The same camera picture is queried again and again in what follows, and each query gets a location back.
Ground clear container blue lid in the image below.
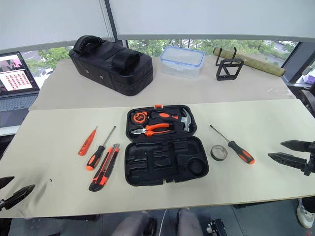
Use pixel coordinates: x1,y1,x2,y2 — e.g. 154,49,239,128
159,46,206,80

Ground orange voltage tester pen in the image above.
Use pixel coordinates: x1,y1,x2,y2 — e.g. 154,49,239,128
78,125,98,156

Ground orange black tape measure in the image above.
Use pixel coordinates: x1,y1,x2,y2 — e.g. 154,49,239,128
132,111,148,124

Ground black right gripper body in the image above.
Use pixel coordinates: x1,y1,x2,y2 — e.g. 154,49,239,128
304,141,315,177

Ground grey rounded shape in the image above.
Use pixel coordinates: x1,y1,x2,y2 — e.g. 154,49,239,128
177,208,205,236
110,212,151,236

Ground grey tape roll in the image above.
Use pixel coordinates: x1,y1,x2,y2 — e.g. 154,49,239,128
211,145,228,162

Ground orange handled pliers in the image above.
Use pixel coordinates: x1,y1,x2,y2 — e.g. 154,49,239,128
130,122,171,137

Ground black fabric bag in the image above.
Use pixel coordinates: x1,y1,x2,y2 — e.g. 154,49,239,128
68,35,154,97

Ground dark window frame post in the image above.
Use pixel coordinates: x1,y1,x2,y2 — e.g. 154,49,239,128
104,0,118,43

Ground orange black utility knife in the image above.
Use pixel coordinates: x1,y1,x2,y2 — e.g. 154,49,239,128
88,144,121,192

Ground black office chair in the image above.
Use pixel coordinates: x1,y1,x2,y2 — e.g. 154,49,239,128
286,82,315,111

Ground open laptop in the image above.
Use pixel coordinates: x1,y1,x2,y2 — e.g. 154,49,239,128
0,51,40,128

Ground black trouser leg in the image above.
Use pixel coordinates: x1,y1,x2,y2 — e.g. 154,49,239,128
301,196,315,215

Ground claw hammer orange black handle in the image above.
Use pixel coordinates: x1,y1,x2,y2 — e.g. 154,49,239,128
150,109,195,134

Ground black metal wire stand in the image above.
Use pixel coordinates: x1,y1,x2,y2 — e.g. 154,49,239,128
215,47,245,81

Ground white sneaker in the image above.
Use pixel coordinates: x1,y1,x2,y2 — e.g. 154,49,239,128
296,198,315,229

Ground rolled olive mat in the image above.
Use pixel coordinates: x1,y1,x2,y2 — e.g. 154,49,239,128
213,47,286,77

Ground black device with white parts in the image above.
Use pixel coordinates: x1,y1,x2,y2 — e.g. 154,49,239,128
205,218,228,236

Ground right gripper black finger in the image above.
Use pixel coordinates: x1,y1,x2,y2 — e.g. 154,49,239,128
268,152,308,170
280,140,310,152

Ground white roller blind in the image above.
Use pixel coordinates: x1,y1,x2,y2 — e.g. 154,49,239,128
108,0,315,43
0,0,115,51

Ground thin white cable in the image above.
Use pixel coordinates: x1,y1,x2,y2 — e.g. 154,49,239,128
159,208,168,236

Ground beige table cloth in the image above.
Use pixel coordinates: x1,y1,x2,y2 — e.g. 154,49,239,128
29,55,297,111

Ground orange black handled screwdriver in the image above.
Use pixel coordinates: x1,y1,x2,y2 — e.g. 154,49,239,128
85,125,117,172
209,124,256,165

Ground black plastic tool case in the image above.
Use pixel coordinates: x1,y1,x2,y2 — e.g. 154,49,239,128
124,104,210,187

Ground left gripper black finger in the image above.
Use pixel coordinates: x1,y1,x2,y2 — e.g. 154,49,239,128
0,176,15,190
4,184,36,210

